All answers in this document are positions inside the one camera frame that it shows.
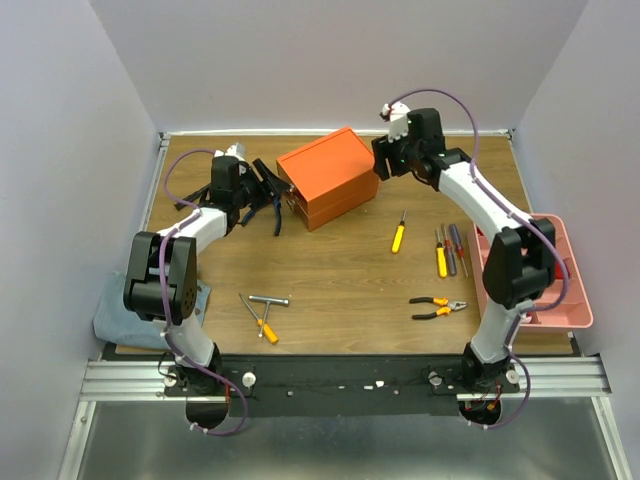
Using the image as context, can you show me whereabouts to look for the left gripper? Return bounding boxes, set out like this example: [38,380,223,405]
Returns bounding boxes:
[233,158,290,211]

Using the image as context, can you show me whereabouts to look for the orange drawer cabinet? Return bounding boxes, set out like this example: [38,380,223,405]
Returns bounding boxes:
[276,127,379,231]

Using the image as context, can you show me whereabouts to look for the small yellow handled screwdriver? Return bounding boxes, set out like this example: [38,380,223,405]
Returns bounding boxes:
[435,229,448,278]

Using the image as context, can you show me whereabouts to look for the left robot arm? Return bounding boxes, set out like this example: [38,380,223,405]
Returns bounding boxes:
[123,144,292,395]

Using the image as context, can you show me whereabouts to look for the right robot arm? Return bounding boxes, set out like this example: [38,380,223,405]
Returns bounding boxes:
[372,102,556,392]

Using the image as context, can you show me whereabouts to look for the black rubber mallet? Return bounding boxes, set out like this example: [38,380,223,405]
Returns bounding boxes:
[174,185,209,211]

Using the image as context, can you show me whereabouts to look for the thin metal screwdriver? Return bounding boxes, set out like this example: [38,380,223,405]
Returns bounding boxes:
[457,247,469,278]

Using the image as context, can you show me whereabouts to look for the red item in tray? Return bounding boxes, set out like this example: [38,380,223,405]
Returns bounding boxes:
[554,263,564,280]

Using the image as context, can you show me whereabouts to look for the blue cloth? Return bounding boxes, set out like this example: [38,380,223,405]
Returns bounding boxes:
[93,270,212,351]

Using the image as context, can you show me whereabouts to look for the pink compartment tray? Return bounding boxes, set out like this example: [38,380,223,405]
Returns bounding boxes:
[466,213,593,333]

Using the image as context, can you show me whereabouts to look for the blue handled cutting pliers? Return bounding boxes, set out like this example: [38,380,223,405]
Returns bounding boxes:
[239,197,282,237]

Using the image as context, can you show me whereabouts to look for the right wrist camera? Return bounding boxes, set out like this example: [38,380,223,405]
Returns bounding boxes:
[380,101,410,143]

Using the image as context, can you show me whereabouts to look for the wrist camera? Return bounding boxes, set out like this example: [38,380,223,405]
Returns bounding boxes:
[380,101,410,143]
[214,142,247,174]

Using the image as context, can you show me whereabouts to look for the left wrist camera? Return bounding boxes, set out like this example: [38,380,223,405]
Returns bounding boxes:
[214,142,247,174]

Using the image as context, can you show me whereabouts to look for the grey handled screwdriver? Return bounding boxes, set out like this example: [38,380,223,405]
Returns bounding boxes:
[448,224,459,276]

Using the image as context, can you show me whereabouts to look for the red handled screwdriver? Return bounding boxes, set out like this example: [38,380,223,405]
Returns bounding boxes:
[441,223,455,271]

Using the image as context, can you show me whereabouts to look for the metal T-handle wrench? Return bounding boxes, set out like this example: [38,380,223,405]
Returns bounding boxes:
[249,295,290,345]

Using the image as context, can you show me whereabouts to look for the orange handled screwdriver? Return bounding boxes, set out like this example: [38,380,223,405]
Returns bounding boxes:
[239,294,279,345]

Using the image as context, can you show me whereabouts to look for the orange handled pliers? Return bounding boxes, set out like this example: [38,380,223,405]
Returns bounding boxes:
[408,296,468,321]

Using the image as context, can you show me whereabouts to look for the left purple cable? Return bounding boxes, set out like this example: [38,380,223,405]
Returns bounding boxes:
[158,148,250,437]

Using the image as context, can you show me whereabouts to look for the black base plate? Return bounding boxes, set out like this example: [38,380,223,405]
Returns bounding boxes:
[164,354,523,418]

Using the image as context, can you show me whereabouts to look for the aluminium rail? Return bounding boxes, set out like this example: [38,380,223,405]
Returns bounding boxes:
[80,357,612,402]

